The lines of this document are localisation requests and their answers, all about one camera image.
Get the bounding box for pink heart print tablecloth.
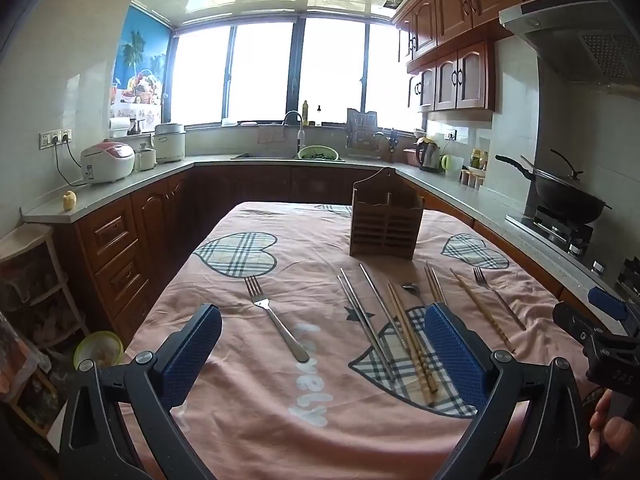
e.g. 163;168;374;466
117;201;608;480

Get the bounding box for green colander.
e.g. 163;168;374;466
297;145;341;162

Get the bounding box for steel electric kettle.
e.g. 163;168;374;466
415;137;442;172

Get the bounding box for tall white rice cooker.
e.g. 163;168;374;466
153;122;187;164

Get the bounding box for gas stove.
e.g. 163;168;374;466
506;204;640;306

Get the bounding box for wooden wall cabinets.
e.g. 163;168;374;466
392;0;591;113

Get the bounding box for fruit and palm wall poster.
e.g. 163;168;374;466
109;2;173;121

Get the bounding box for kitchen sink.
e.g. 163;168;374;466
231;152;346;163

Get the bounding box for large silver fork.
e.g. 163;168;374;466
244;276;312;364

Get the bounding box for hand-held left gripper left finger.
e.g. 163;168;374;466
59;302;223;480

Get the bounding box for grey kitchen countertop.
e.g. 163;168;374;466
22;152;626;301

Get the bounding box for black wok with lid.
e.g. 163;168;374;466
495;148;613;226

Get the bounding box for plastic storage rack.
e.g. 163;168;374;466
0;222;91;441

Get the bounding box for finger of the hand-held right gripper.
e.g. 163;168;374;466
588;287;640;322
552;301;608;352

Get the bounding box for pink and white rice cooker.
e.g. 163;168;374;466
80;142;136;185

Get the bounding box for wall power socket strip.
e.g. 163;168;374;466
39;129;73;149

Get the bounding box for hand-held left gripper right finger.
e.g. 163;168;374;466
424;302;593;480

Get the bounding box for wooden utensil holder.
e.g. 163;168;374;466
348;166;425;261

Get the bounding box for curved metal faucet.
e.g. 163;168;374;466
283;110;307;157

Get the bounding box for spice jar set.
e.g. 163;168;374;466
460;167;487;190

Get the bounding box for small silver fork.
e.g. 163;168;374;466
472;266;527;332

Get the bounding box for person's right hand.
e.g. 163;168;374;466
588;388;640;461

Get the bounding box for large kitchen window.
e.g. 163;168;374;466
170;15;426;133

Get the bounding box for wooden base cabinets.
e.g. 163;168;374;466
75;164;608;346

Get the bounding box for steel range hood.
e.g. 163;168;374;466
498;0;640;86

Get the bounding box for green rimmed bin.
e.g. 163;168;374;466
73;330;125;372

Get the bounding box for small white lidded pot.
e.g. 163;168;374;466
134;143;158;172

